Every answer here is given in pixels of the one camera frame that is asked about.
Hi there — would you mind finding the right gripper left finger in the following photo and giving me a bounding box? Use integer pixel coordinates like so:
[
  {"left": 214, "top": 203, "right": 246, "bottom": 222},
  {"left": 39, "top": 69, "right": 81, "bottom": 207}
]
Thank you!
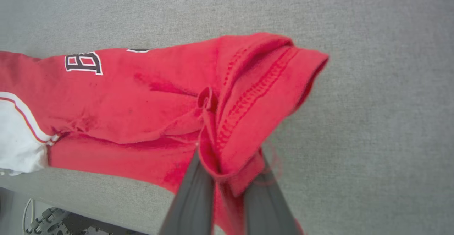
[{"left": 158, "top": 148, "right": 216, "bottom": 235}]

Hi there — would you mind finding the grey fabric sofa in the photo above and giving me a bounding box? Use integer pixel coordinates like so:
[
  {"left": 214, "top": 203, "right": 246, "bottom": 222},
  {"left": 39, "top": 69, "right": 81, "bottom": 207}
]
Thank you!
[{"left": 0, "top": 0, "right": 454, "bottom": 235}]

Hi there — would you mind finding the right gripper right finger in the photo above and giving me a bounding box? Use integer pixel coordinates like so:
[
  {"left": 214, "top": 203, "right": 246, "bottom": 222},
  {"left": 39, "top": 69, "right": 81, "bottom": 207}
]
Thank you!
[{"left": 243, "top": 149, "right": 302, "bottom": 235}]

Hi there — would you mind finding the thin white cable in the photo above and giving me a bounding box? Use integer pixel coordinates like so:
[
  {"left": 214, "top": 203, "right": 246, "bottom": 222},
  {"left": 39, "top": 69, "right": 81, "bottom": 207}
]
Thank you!
[{"left": 22, "top": 198, "right": 36, "bottom": 235}]

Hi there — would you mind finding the red and white shirt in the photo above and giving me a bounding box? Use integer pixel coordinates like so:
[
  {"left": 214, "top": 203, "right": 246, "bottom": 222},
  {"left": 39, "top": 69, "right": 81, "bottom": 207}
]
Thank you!
[{"left": 0, "top": 32, "right": 330, "bottom": 235}]

